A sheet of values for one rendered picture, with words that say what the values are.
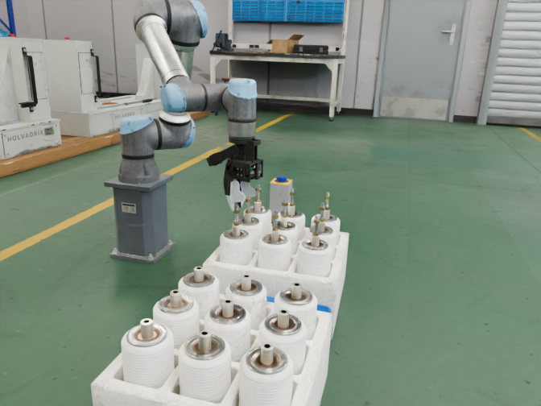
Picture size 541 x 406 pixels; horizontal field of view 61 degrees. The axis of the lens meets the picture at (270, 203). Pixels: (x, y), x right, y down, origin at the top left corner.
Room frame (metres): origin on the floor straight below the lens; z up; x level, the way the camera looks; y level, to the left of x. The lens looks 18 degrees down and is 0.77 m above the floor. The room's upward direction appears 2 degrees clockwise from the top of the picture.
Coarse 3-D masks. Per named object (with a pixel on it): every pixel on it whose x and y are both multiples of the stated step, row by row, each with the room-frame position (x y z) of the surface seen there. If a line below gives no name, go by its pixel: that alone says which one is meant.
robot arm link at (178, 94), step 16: (160, 0) 1.54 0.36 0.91; (144, 16) 1.46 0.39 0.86; (160, 16) 1.49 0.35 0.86; (144, 32) 1.44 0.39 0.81; (160, 32) 1.43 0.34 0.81; (160, 48) 1.37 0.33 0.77; (160, 64) 1.33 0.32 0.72; (176, 64) 1.32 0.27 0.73; (176, 80) 1.27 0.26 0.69; (160, 96) 1.27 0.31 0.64; (176, 96) 1.23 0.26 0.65; (192, 96) 1.25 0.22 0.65; (176, 112) 1.25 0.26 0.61
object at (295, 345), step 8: (264, 320) 0.81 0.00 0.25; (264, 328) 0.78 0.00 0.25; (304, 328) 0.79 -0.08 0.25; (264, 336) 0.77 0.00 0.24; (272, 336) 0.76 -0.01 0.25; (280, 336) 0.76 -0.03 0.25; (288, 336) 0.76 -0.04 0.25; (296, 336) 0.76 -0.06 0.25; (304, 336) 0.78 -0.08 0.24; (272, 344) 0.76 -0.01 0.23; (280, 344) 0.75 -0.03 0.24; (288, 344) 0.75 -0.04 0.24; (296, 344) 0.76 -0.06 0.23; (304, 344) 0.78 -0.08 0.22; (288, 352) 0.75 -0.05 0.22; (296, 352) 0.76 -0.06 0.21; (304, 352) 0.79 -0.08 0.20; (296, 360) 0.76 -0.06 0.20; (304, 360) 0.79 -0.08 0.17; (296, 368) 0.76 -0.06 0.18
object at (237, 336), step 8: (208, 312) 0.84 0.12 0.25; (248, 312) 0.85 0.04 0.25; (208, 320) 0.81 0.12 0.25; (248, 320) 0.82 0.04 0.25; (208, 328) 0.80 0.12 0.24; (216, 328) 0.79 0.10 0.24; (224, 328) 0.78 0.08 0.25; (232, 328) 0.79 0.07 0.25; (240, 328) 0.79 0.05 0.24; (248, 328) 0.81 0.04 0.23; (224, 336) 0.78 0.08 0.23; (232, 336) 0.78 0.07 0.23; (240, 336) 0.79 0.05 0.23; (248, 336) 0.81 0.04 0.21; (232, 344) 0.78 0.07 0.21; (240, 344) 0.79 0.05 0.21; (248, 344) 0.81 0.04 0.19; (232, 352) 0.78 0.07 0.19; (240, 352) 0.79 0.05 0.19; (232, 360) 0.78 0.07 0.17; (240, 360) 0.79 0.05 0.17
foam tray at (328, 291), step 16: (256, 256) 1.27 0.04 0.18; (336, 256) 1.29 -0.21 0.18; (224, 272) 1.19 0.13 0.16; (240, 272) 1.18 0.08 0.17; (256, 272) 1.17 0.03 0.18; (272, 272) 1.17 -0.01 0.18; (288, 272) 1.17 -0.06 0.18; (336, 272) 1.18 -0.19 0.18; (224, 288) 1.19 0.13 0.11; (272, 288) 1.16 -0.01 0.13; (320, 288) 1.13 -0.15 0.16; (336, 288) 1.12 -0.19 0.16; (336, 304) 1.15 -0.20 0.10; (336, 320) 1.21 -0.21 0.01
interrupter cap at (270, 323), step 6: (270, 318) 0.82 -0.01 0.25; (276, 318) 0.82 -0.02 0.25; (294, 318) 0.82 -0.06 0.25; (264, 324) 0.79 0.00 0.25; (270, 324) 0.79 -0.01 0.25; (276, 324) 0.80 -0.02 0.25; (294, 324) 0.80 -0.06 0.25; (300, 324) 0.80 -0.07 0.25; (270, 330) 0.77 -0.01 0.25; (276, 330) 0.77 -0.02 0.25; (282, 330) 0.77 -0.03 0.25; (288, 330) 0.77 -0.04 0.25; (294, 330) 0.78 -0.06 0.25
